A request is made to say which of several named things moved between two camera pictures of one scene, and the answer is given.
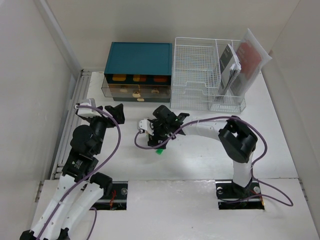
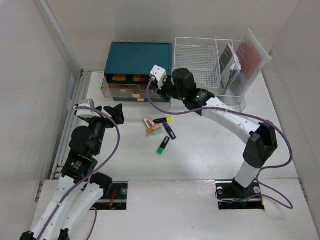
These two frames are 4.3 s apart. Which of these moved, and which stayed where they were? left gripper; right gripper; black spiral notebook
Moved: right gripper
Stayed: black spiral notebook; left gripper
